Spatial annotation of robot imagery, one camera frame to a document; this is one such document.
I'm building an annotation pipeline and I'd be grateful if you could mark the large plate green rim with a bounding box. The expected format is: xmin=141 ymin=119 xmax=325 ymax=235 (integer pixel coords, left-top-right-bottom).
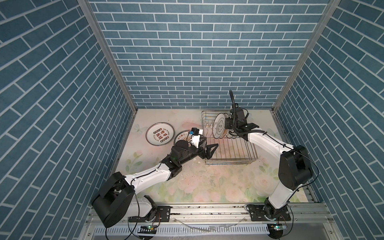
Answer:
xmin=146 ymin=123 xmax=175 ymax=146

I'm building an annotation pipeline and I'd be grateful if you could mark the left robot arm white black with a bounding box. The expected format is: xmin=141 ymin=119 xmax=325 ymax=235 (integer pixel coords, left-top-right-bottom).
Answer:
xmin=91 ymin=140 xmax=219 ymax=228

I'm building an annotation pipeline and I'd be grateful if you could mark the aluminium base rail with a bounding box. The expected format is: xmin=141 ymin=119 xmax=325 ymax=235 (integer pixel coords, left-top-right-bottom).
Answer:
xmin=85 ymin=202 xmax=334 ymax=226

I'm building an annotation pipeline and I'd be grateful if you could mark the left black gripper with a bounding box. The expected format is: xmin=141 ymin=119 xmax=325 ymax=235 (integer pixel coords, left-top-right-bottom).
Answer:
xmin=178 ymin=136 xmax=218 ymax=167

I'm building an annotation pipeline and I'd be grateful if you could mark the right green circuit board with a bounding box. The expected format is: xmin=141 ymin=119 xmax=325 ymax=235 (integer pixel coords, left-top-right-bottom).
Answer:
xmin=269 ymin=224 xmax=287 ymax=232

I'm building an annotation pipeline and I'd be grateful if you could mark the left green circuit board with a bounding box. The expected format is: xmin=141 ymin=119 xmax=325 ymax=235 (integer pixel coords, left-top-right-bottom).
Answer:
xmin=138 ymin=226 xmax=158 ymax=236

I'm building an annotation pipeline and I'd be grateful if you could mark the right aluminium corner post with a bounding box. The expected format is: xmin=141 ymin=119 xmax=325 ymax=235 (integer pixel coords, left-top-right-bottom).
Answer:
xmin=272 ymin=0 xmax=343 ymax=112

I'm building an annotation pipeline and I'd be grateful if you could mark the white slotted cable duct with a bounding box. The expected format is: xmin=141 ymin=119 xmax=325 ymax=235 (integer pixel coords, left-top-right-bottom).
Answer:
xmin=93 ymin=224 xmax=270 ymax=237

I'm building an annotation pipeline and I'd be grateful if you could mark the left aluminium corner post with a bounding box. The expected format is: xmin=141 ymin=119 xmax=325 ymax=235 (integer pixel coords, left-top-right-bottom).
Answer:
xmin=78 ymin=0 xmax=138 ymax=115

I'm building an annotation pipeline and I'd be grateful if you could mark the green circuit board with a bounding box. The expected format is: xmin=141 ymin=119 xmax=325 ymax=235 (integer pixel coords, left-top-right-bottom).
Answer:
xmin=138 ymin=226 xmax=158 ymax=236
xmin=269 ymin=224 xmax=287 ymax=232

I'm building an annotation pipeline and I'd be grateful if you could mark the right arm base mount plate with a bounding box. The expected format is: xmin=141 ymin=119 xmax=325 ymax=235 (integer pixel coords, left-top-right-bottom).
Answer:
xmin=246 ymin=204 xmax=292 ymax=222

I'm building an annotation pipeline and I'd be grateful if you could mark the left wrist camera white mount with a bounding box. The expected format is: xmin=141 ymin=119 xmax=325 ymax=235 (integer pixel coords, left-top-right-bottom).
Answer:
xmin=190 ymin=128 xmax=201 ymax=149

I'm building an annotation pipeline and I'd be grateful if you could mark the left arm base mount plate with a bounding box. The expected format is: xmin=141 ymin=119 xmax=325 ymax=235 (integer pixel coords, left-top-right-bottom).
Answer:
xmin=129 ymin=206 xmax=171 ymax=223

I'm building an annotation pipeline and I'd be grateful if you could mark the metal wire dish rack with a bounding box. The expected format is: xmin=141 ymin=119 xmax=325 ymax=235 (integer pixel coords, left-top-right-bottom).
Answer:
xmin=201 ymin=111 xmax=258 ymax=165

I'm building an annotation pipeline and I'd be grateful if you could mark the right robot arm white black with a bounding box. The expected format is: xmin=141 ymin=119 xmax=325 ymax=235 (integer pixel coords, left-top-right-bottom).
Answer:
xmin=225 ymin=90 xmax=316 ymax=221

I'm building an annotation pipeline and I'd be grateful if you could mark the aluminium corner post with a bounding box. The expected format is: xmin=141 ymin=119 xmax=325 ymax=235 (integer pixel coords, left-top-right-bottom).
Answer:
xmin=272 ymin=0 xmax=343 ymax=112
xmin=78 ymin=0 xmax=138 ymax=115

